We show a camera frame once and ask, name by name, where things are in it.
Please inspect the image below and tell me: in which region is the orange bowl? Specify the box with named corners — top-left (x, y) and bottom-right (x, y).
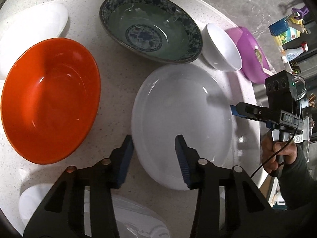
top-left (1, 38), bottom-right (101, 165)

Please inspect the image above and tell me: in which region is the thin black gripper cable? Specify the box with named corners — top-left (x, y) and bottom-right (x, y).
top-left (250, 126), bottom-right (301, 179)

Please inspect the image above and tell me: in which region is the person's right forearm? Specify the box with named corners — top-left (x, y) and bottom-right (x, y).
top-left (274, 145), bottom-right (317, 211)

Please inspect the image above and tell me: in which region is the yellow label bottle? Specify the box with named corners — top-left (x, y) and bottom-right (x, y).
top-left (272, 26), bottom-right (306, 46)

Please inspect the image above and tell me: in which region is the white bowl top left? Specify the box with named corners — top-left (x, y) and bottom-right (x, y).
top-left (0, 3), bottom-right (69, 78)

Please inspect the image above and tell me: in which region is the blue patterned green plate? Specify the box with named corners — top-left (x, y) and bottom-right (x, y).
top-left (99, 0), bottom-right (203, 64)

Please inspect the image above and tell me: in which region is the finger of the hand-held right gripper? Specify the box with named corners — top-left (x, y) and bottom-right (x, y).
top-left (230, 102), bottom-right (278, 125)

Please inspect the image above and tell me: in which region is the white spray bottle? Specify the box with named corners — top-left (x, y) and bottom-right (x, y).
top-left (281, 42), bottom-right (309, 63)

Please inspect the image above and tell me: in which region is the small white bowl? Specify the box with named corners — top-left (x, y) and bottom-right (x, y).
top-left (201, 23), bottom-right (243, 72)

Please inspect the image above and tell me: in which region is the large white plate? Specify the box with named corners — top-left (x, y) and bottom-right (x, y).
top-left (131, 63), bottom-right (233, 191)

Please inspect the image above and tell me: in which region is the person's right hand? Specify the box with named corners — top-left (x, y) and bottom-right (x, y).
top-left (261, 132), bottom-right (298, 178)

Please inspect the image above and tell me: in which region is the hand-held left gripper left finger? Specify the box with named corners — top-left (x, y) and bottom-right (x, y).
top-left (23, 134), bottom-right (135, 238)

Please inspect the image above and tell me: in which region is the purple hook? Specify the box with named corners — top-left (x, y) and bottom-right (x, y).
top-left (291, 7), bottom-right (310, 21)

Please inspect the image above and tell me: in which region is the purple plastic bowl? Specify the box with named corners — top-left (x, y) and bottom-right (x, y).
top-left (225, 26), bottom-right (273, 84)

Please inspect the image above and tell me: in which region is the blue sponge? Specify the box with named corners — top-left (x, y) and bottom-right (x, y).
top-left (269, 18), bottom-right (290, 37)

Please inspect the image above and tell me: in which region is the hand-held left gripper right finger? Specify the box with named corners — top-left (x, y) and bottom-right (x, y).
top-left (175, 134), bottom-right (289, 238)

